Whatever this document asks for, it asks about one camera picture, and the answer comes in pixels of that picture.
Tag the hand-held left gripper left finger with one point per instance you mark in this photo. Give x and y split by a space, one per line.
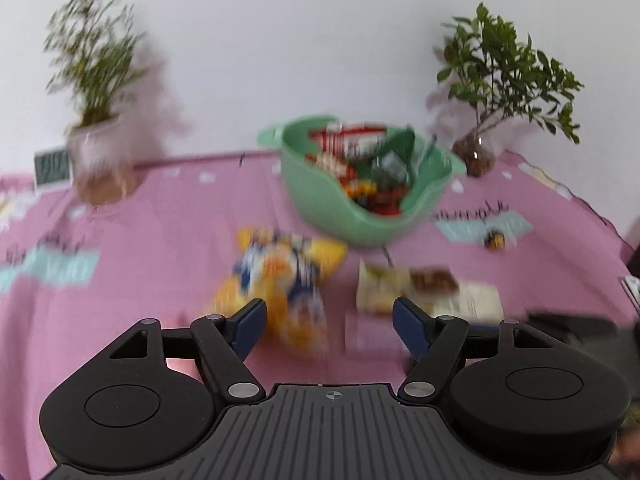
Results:
250 325

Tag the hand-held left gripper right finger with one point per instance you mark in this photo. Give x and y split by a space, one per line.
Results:
407 325

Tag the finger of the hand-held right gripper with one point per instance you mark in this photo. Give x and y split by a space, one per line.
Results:
575 327

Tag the yellow and blue snack bag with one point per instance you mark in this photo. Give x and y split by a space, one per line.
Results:
285 280

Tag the green plastic bowl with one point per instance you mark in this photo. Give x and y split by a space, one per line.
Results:
320 195

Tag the pile of snack packets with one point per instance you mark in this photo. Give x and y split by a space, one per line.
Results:
370 170

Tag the white and brown snack packet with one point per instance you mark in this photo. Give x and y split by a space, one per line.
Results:
435 290

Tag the small wrapped candy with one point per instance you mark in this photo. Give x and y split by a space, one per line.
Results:
495 241

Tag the pink printed tablecloth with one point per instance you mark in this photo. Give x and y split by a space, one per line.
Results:
150 240

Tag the woven round coaster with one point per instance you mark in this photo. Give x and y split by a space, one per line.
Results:
107 191

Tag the small standing sign card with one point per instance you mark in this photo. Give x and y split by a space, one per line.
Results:
52 170

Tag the potted plant in white pot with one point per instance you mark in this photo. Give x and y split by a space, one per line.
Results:
97 125

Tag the leafy plant in glass vase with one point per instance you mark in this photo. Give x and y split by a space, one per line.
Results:
500 70

